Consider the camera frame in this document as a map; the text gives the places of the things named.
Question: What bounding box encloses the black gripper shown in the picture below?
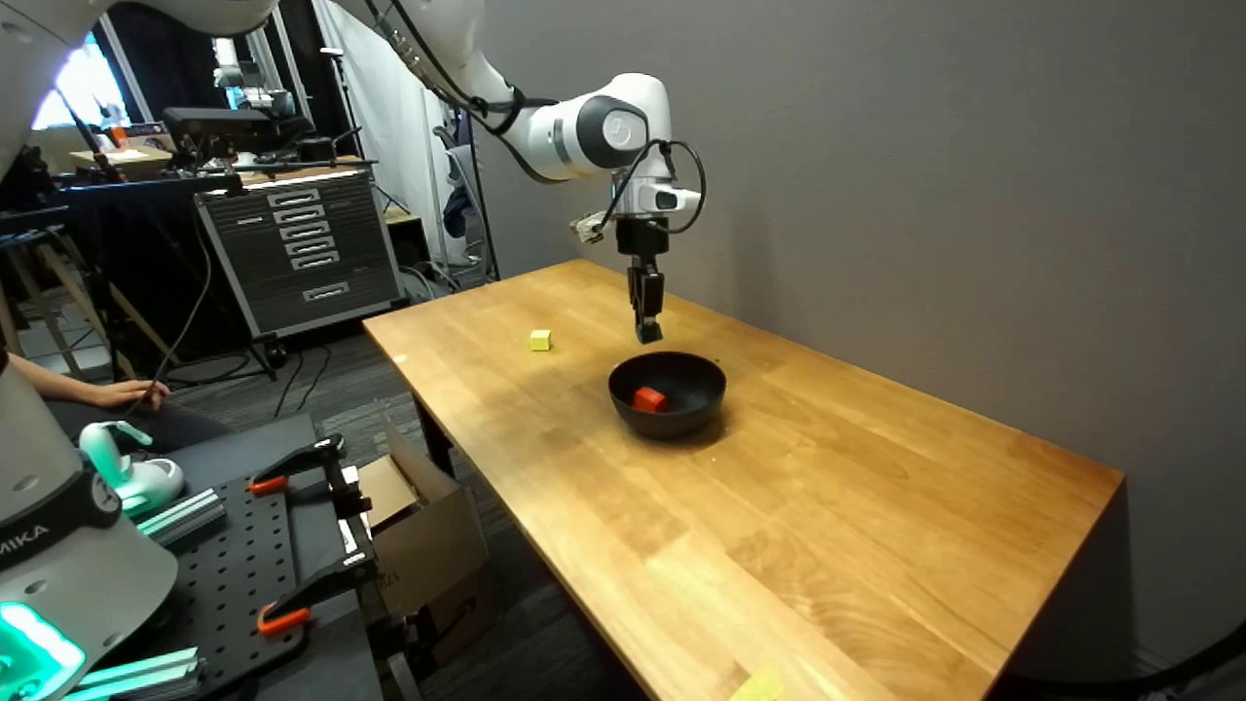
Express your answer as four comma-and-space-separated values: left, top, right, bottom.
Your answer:
617, 220, 670, 342

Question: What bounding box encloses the orange block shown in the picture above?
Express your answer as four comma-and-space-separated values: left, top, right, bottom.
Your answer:
631, 386, 670, 413

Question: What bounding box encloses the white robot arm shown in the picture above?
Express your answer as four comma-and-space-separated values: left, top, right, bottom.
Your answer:
343, 0, 696, 342

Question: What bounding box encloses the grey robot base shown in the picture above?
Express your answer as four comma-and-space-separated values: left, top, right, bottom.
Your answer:
0, 369, 181, 701

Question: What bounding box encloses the black bowl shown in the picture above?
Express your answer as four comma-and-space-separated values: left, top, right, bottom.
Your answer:
606, 351, 728, 440

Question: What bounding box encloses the person's hand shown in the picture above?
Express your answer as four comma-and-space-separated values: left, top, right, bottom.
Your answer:
90, 378, 173, 413

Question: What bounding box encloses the yellow block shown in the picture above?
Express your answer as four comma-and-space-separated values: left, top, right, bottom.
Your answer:
531, 326, 553, 356

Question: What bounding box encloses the brown cardboard box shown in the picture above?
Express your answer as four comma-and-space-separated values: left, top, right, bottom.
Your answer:
360, 440, 487, 616

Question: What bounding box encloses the black perforated work table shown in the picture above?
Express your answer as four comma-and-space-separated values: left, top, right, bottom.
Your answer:
112, 466, 365, 701

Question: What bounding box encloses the teal white handheld device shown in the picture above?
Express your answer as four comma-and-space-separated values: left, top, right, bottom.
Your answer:
78, 421, 183, 518

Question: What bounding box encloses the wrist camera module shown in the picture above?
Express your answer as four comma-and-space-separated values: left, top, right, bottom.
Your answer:
645, 185, 700, 215

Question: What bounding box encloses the orange handled clamp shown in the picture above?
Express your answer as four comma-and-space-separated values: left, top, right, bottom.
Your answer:
253, 552, 374, 640
244, 438, 348, 495

